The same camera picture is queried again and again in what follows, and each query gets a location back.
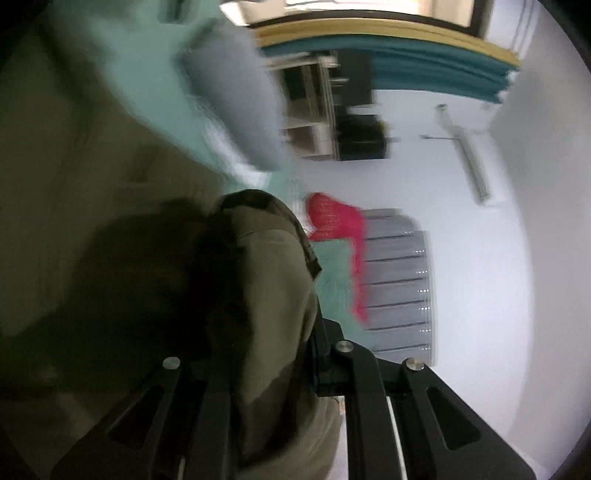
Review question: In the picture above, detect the teal curtain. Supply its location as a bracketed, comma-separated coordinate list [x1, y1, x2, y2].
[262, 43, 516, 105]

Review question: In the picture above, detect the balcony glass door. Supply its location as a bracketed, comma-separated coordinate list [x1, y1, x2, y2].
[221, 0, 496, 38]

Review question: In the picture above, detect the grey folded garment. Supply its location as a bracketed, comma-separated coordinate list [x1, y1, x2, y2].
[178, 18, 289, 169]

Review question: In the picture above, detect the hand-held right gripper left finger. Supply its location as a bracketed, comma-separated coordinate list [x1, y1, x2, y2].
[50, 355, 232, 480]

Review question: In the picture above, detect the red patterned quilt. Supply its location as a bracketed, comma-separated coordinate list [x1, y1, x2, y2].
[306, 192, 370, 322]

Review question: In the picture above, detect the grey padded headboard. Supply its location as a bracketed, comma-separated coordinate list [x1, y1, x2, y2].
[355, 209, 438, 365]

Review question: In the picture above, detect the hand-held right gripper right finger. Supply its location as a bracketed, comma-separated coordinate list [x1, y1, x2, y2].
[311, 318, 537, 480]

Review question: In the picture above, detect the bed with green sheet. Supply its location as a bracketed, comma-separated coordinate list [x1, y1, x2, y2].
[88, 0, 370, 333]

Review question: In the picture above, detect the white computer desk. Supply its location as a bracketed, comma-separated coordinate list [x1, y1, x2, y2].
[276, 52, 341, 161]

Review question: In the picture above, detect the olive green garment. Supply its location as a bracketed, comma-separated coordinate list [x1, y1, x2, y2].
[0, 14, 345, 480]

